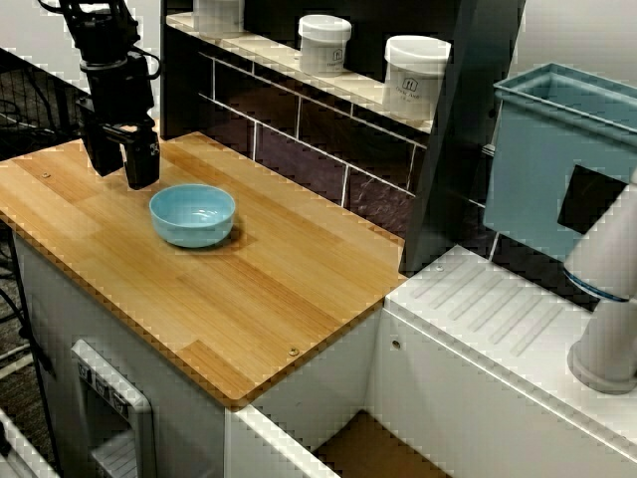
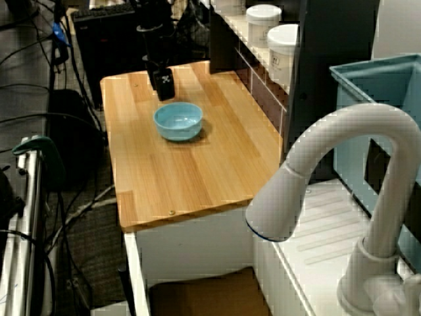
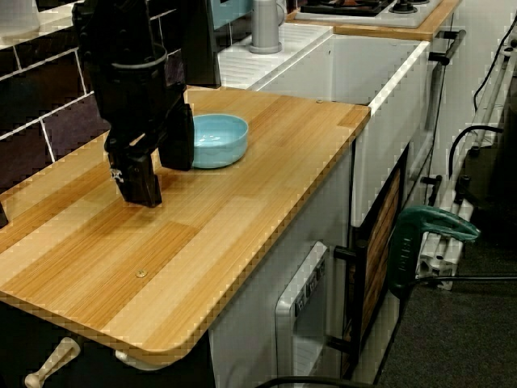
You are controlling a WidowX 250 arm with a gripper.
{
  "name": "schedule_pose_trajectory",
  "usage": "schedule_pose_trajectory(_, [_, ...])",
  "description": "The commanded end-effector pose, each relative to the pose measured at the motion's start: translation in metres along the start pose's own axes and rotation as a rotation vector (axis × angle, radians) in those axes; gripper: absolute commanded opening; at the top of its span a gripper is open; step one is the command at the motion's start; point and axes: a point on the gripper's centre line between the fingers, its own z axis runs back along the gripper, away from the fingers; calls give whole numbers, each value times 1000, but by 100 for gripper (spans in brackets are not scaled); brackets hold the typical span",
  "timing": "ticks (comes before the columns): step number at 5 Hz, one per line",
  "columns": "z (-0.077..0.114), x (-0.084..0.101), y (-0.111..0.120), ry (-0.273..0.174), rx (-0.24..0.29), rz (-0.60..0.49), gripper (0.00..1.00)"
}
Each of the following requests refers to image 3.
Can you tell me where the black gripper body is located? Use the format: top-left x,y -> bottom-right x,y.
89,55 -> 187,158

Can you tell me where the grey toy stove top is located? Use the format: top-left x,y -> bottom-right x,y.
293,0 -> 445,29

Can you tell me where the white toy kitchen cabinet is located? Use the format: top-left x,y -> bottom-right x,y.
208,7 -> 485,388

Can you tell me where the white toy ice dispenser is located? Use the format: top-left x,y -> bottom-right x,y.
274,241 -> 329,379

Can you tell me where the black framed wooden door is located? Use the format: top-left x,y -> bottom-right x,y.
347,143 -> 411,379

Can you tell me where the thick black cable loop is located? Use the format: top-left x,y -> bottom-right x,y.
448,124 -> 506,179

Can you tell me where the light blue bowl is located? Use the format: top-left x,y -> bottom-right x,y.
191,113 -> 249,170

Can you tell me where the cream peg handle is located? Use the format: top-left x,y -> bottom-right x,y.
23,337 -> 80,387

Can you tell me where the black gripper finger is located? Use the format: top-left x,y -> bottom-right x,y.
105,148 -> 163,209
158,103 -> 196,171

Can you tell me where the teal plastic bin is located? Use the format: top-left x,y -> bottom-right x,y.
209,0 -> 254,30

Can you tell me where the cream shelf ledge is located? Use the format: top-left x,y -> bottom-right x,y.
0,0 -> 179,48

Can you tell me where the white lidded jar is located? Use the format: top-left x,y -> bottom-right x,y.
0,0 -> 41,40

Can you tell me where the white toy sink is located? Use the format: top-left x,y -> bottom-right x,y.
217,22 -> 431,227

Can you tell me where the black cabinet handle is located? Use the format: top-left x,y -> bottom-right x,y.
427,28 -> 468,66
419,174 -> 443,207

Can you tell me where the wide black upright panel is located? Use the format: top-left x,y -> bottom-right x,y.
181,0 -> 222,88

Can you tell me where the silver aluminium frame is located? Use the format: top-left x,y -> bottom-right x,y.
418,44 -> 514,292

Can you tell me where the black stove grate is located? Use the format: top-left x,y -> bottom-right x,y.
301,0 -> 397,18

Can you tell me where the thin black cable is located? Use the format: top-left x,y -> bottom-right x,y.
472,18 -> 517,114

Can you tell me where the black door handle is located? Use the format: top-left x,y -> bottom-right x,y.
326,238 -> 368,356

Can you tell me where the black bulky object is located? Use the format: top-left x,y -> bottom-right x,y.
460,96 -> 517,251

